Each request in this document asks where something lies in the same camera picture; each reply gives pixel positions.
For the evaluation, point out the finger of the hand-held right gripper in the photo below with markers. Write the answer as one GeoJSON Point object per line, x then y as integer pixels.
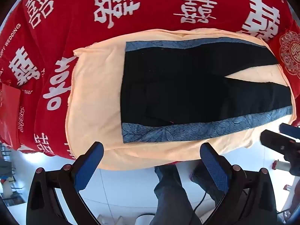
{"type": "Point", "coordinates": [287, 128]}
{"type": "Point", "coordinates": [274, 141]}

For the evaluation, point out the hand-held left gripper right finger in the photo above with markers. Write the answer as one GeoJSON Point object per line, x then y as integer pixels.
{"type": "Point", "coordinates": [214, 166]}

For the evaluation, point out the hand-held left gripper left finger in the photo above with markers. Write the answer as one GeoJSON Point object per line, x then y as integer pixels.
{"type": "Point", "coordinates": [90, 166]}

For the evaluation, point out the black pants with blue stripes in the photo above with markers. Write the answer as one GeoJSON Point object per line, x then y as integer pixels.
{"type": "Point", "coordinates": [175, 86]}

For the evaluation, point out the red patterned cushion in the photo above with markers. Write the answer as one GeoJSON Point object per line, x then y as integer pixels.
{"type": "Point", "coordinates": [290, 51]}

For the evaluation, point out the cream blanket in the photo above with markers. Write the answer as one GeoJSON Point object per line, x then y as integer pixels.
{"type": "Point", "coordinates": [98, 86]}

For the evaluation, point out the dark metal rack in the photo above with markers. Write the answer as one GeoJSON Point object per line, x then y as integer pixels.
{"type": "Point", "coordinates": [9, 168]}

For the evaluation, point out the red paper envelope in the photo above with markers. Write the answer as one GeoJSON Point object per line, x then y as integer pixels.
{"type": "Point", "coordinates": [10, 100]}

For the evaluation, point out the red printed blanket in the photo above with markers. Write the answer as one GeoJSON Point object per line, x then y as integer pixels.
{"type": "Point", "coordinates": [152, 7]}

